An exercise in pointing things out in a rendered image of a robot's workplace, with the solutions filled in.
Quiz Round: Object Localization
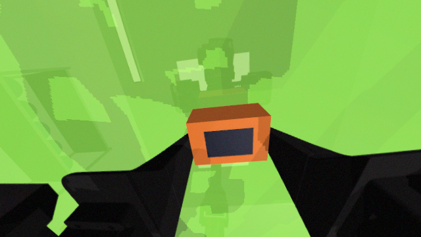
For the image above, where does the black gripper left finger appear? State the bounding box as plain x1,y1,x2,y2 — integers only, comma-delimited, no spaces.
61,133,193,237

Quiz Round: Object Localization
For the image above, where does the orange block with dark square face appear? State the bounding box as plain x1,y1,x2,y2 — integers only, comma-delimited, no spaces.
186,103,271,166

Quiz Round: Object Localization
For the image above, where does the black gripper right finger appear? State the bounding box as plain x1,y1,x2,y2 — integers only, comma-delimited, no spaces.
268,127,421,237

